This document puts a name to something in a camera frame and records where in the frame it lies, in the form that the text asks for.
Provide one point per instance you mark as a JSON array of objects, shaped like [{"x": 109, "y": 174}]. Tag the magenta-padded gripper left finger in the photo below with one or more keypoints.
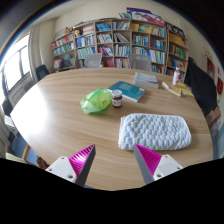
[{"x": 63, "y": 166}]

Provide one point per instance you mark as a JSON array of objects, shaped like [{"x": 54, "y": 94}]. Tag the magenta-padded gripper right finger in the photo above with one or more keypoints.
[{"x": 165, "y": 165}]

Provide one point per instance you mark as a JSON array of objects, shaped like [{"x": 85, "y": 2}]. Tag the white knitted towel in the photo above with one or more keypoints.
[{"x": 155, "y": 131}]

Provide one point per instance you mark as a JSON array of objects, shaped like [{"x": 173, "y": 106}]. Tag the cardboard box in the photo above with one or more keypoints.
[{"x": 213, "y": 118}]

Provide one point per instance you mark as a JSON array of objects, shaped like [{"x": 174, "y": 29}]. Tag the green plastic bag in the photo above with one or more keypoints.
[{"x": 96, "y": 100}]

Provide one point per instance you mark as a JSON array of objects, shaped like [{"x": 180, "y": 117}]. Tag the yellow book with white pages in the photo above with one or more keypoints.
[{"x": 171, "y": 89}]

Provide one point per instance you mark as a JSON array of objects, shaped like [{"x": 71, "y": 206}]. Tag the flat yellow book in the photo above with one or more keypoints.
[{"x": 186, "y": 89}]

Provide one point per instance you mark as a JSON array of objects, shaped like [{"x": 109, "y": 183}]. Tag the small jar with red label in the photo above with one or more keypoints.
[{"x": 117, "y": 99}]

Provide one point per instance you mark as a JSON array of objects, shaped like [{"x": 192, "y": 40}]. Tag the teal book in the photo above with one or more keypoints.
[{"x": 128, "y": 90}]

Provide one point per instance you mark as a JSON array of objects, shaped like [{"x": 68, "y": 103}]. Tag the grey radiator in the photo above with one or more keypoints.
[{"x": 20, "y": 93}]

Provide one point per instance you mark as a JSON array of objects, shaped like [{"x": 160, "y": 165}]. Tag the black cloth cover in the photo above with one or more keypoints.
[{"x": 201, "y": 86}]

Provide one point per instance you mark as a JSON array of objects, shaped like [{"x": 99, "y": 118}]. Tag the grey-blue book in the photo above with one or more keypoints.
[{"x": 146, "y": 80}]

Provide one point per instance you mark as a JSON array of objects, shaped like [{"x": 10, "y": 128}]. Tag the clear bottle with red label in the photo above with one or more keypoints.
[{"x": 176, "y": 77}]

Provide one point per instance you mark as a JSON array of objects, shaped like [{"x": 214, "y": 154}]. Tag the black office chair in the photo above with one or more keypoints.
[{"x": 42, "y": 71}]

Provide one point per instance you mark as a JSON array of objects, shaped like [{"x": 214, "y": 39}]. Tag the grey mesh chair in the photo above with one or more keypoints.
[
  {"x": 92, "y": 60},
  {"x": 140, "y": 62}
]

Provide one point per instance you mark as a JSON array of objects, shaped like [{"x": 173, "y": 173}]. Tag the window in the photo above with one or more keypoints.
[{"x": 15, "y": 66}]

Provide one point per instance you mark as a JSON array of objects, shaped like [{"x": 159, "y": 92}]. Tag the wooden bookshelf unit with books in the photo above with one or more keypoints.
[{"x": 143, "y": 40}]

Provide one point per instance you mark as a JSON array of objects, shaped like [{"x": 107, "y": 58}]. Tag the red wall poster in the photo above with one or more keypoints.
[{"x": 219, "y": 85}]

